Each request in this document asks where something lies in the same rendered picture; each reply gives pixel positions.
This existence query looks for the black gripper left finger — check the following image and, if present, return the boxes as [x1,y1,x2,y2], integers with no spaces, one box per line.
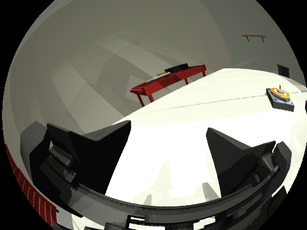
[47,120,131,195]

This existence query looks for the orange round plate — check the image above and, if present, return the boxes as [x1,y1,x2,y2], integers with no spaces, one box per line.
[271,88,290,100]

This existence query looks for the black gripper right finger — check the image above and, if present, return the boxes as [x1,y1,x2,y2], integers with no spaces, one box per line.
[205,127,276,197]

